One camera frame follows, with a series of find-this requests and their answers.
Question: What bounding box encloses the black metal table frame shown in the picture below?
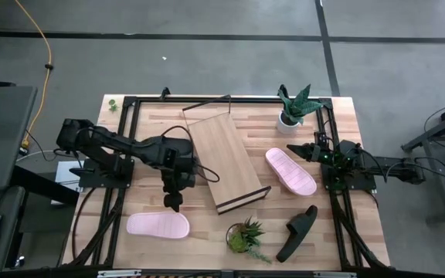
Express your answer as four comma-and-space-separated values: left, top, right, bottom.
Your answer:
58, 95, 392, 271

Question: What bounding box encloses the yellow cable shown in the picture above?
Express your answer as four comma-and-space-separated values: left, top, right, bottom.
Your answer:
13, 0, 53, 150

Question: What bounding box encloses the succulent plant in black bowl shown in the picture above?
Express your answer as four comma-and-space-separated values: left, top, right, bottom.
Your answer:
225, 215, 273, 266

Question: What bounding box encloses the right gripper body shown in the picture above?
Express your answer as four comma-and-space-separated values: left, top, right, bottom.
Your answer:
311, 133, 341, 169

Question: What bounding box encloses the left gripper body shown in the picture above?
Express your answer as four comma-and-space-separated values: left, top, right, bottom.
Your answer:
161, 156, 198, 196

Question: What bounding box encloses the snake plant in white pot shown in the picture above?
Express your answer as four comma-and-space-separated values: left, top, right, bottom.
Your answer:
276, 83, 326, 135

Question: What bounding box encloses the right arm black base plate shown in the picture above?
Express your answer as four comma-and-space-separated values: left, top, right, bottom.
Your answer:
321, 161, 378, 193

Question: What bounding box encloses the pink slide sandal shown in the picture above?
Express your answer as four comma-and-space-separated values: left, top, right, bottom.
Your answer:
125, 211, 191, 240
264, 147, 318, 197

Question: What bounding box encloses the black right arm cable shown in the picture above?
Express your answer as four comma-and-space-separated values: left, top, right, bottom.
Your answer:
384, 156, 445, 187

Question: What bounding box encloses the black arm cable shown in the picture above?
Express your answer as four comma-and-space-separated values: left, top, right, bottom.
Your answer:
384, 156, 445, 187
160, 125, 221, 184

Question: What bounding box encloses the white flat box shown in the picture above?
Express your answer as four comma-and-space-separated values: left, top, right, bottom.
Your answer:
50, 160, 85, 205

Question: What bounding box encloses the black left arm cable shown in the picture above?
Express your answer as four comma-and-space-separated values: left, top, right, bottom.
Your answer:
160, 125, 221, 184

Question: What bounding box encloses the dark grey desk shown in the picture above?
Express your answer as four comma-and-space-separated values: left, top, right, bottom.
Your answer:
0, 80, 39, 194

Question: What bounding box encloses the wooden shelf with black frame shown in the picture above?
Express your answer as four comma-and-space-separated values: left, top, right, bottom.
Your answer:
182, 94, 273, 215

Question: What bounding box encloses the black metal table stand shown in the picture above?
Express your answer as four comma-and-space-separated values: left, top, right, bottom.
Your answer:
401, 96, 445, 225

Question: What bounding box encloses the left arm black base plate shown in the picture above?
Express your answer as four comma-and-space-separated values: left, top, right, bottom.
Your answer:
78, 156, 135, 189

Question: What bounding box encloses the black curved floor cable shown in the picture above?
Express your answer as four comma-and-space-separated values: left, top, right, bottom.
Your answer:
70, 187, 93, 259

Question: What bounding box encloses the silver metal bracket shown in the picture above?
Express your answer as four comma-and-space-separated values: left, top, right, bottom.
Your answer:
97, 269, 142, 278
313, 271, 357, 278

